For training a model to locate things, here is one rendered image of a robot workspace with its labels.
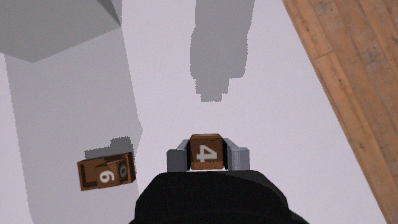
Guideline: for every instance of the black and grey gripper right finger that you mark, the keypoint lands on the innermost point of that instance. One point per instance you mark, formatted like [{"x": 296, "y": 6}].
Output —
[{"x": 234, "y": 157}]

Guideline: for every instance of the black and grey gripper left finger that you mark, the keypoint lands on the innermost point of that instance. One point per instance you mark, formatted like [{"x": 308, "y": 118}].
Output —
[{"x": 179, "y": 157}]

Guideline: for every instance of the brown wooden tray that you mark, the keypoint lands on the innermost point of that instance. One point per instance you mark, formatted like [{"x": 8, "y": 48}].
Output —
[{"x": 87, "y": 174}]

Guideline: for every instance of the brown cube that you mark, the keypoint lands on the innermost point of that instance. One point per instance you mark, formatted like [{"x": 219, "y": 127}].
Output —
[
  {"x": 206, "y": 151},
  {"x": 111, "y": 173}
]

